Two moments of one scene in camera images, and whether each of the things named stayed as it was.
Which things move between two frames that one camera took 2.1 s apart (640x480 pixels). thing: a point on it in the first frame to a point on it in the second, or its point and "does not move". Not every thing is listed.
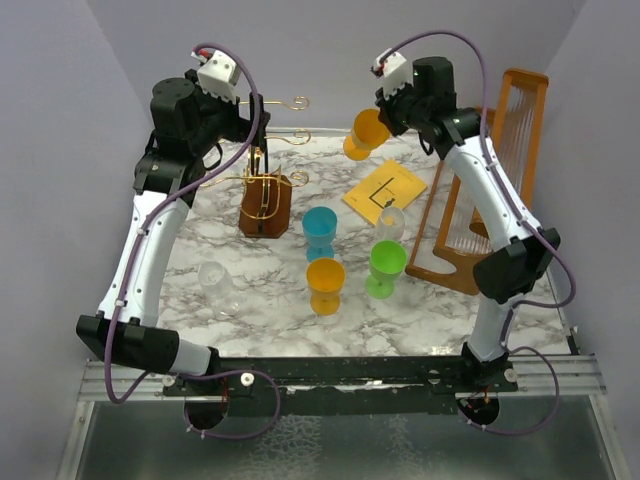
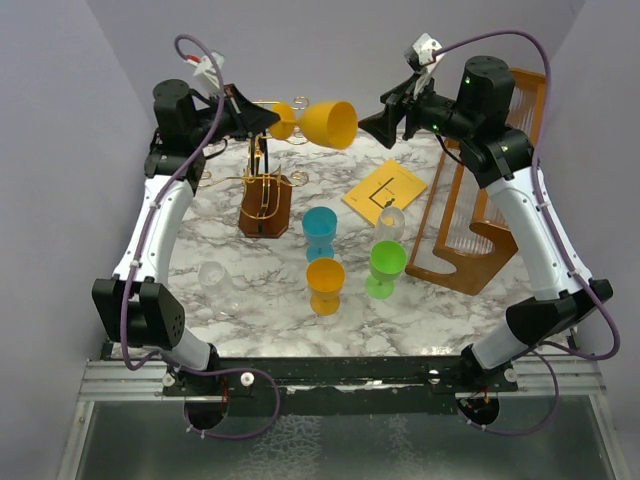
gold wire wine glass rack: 266,205 does not move
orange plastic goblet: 367,134 to 332,123
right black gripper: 384,108 does not move
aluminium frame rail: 536,381 does not move
